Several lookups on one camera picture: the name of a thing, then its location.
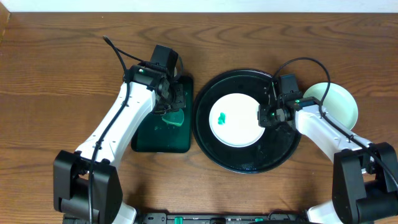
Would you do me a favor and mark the green scouring sponge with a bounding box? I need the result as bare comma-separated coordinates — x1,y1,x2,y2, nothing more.
162,109,185,127

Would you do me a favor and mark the black rectangular water tray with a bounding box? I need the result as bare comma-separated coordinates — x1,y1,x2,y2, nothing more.
131,77,193,153

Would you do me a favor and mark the white plate front green stain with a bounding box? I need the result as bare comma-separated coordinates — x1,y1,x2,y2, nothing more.
303,82,358,130

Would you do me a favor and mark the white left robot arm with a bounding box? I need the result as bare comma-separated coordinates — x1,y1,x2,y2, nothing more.
53,62,185,223

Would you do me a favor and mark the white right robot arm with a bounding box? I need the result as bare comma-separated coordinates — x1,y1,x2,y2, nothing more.
257,97,397,223

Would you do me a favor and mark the black round serving tray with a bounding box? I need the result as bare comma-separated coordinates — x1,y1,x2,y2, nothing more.
192,69,302,174

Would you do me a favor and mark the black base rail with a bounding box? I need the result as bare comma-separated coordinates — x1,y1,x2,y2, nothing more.
62,208,312,224

